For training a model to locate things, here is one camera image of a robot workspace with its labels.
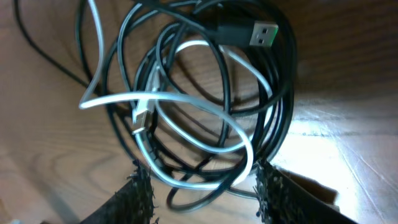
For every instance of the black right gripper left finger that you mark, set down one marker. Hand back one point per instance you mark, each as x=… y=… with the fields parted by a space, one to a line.
x=132 y=204

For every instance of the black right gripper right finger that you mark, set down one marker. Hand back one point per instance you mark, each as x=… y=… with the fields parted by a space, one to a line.
x=287 y=197

